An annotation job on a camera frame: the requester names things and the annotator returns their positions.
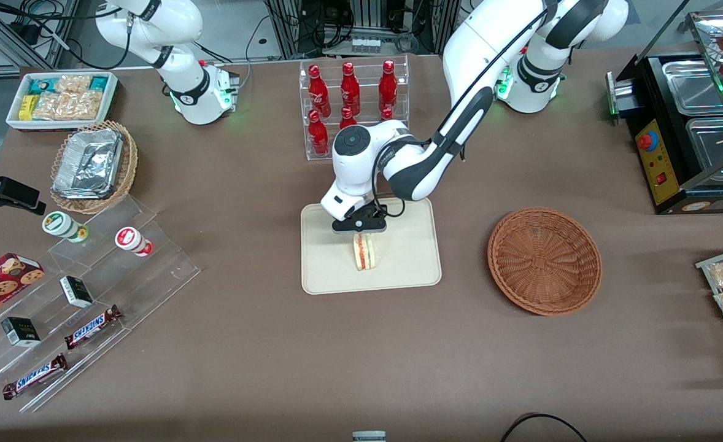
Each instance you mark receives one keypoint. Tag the triangular sandwich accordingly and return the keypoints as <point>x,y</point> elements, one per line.
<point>365,253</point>

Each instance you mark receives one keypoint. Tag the steel warmer pan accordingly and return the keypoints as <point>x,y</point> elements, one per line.
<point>714,144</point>
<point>693,89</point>

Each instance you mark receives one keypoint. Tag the clear acrylic stepped shelf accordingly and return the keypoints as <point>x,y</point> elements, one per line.
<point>153,276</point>

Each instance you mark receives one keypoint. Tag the red lid cup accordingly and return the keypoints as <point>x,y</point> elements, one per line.
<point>131,240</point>

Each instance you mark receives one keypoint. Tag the teal snack packet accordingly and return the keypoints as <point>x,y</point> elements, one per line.
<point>99,83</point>
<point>40,85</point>

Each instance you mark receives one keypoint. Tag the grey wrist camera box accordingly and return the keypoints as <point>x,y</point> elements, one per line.
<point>359,226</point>

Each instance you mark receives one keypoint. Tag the clear acrylic bottle rack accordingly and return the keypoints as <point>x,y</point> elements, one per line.
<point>312,153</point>

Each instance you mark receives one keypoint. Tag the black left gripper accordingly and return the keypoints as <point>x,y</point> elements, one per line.
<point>369,215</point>

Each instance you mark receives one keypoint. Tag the Snickers chocolate bar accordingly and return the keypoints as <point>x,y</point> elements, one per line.
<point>34,376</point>
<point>91,327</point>

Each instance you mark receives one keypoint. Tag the small grey white device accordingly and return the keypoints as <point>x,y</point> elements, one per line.
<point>369,436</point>

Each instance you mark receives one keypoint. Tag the white rectangular snack bin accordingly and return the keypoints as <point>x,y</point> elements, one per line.
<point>15,123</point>

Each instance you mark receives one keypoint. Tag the black camera clamp mount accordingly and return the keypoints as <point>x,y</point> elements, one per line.
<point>11,191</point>

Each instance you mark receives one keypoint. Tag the brown round wicker basket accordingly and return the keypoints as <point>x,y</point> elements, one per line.
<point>545,264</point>

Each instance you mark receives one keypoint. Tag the aluminium foil tray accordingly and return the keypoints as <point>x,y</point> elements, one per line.
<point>88,162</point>

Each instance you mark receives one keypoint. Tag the black food warmer machine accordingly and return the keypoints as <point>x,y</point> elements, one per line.
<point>656,153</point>

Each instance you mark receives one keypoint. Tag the light wicker basket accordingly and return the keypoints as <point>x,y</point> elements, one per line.
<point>128,166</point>

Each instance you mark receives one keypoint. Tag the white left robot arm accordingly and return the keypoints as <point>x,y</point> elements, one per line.
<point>490,37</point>

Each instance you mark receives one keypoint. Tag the red cola bottle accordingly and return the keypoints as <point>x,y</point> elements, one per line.
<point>318,92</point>
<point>350,89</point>
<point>318,135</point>
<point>388,86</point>
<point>386,114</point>
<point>347,118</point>

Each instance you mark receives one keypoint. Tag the beige plastic tray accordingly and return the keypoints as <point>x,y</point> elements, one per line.
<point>410,264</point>

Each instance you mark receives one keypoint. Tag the green lid cup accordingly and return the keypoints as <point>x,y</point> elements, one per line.
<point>61,224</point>

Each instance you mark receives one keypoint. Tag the yellow snack packet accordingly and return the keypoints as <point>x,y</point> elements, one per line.
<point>27,108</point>

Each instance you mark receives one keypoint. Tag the small black box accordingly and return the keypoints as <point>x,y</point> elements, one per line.
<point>20,331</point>
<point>76,291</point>

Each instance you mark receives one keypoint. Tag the clear rice cracker bag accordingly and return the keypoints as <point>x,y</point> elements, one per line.
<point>70,105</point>

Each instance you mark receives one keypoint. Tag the white power strip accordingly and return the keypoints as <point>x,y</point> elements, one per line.
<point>365,44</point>

